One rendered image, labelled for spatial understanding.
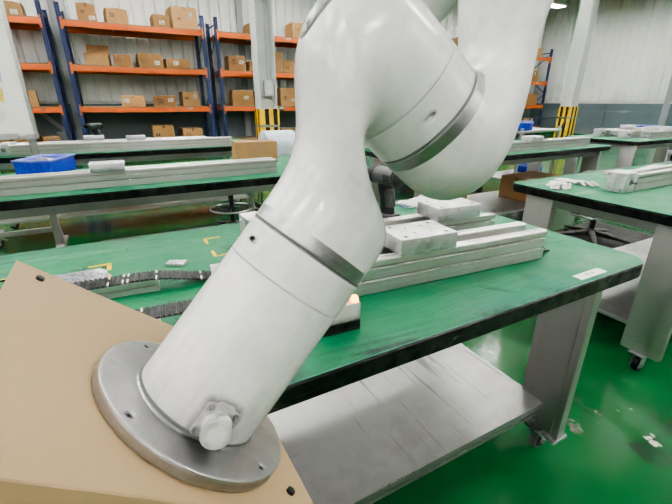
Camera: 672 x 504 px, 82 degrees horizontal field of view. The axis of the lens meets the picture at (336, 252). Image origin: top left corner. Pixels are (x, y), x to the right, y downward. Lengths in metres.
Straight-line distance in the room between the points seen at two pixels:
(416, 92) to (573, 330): 1.18
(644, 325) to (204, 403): 2.10
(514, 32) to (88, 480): 0.48
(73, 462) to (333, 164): 0.26
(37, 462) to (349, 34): 0.34
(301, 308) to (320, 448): 1.01
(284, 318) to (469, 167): 0.22
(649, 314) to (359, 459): 1.50
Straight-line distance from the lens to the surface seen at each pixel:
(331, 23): 0.34
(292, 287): 0.32
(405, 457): 1.31
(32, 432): 0.32
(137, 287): 1.01
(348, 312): 0.74
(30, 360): 0.38
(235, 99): 10.69
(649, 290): 2.22
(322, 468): 1.27
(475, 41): 0.46
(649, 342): 2.29
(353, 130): 0.32
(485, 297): 0.95
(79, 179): 2.37
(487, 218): 1.32
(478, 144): 0.39
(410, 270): 0.94
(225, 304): 0.33
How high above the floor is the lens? 1.20
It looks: 21 degrees down
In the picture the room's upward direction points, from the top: straight up
